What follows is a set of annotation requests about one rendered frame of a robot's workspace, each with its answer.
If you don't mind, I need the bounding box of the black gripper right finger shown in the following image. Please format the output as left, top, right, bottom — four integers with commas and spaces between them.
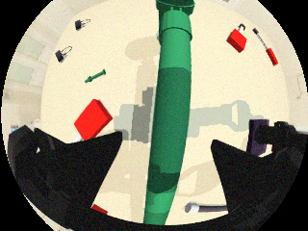
211, 139, 288, 213

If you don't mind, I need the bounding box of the green cylindrical tube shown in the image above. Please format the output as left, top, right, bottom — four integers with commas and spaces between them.
143, 28, 192, 224

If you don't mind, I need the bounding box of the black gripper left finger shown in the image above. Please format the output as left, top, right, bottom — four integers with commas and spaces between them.
34, 127, 123, 208

